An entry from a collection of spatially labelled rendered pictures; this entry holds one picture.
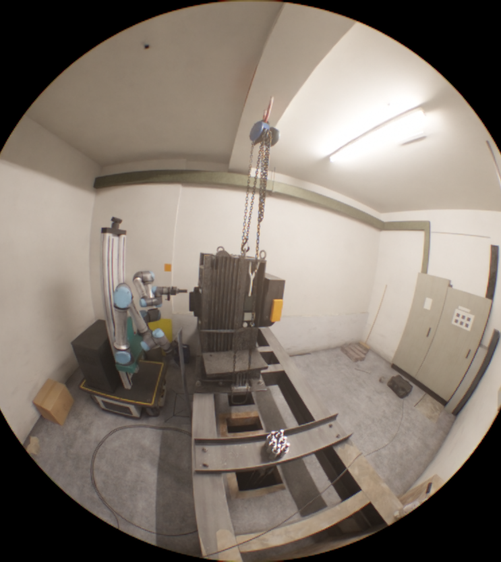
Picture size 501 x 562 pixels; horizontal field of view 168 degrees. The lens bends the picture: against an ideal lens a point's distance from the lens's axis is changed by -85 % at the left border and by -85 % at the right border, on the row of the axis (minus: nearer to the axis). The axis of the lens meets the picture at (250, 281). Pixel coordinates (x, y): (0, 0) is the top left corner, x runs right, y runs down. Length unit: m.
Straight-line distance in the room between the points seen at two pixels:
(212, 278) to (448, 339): 3.14
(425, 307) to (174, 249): 3.82
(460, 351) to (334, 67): 3.25
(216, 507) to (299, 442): 0.59
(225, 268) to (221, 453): 1.13
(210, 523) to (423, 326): 3.20
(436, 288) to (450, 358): 1.07
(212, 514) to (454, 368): 3.05
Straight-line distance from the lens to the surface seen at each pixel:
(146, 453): 1.87
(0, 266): 2.11
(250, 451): 1.09
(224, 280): 1.14
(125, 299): 1.09
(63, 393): 2.34
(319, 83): 1.45
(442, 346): 3.13
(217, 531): 1.01
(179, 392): 2.21
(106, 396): 1.94
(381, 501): 1.26
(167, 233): 2.33
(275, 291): 1.20
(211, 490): 1.02
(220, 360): 1.25
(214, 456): 1.07
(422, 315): 3.18
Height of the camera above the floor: 1.67
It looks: 10 degrees down
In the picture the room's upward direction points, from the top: 6 degrees clockwise
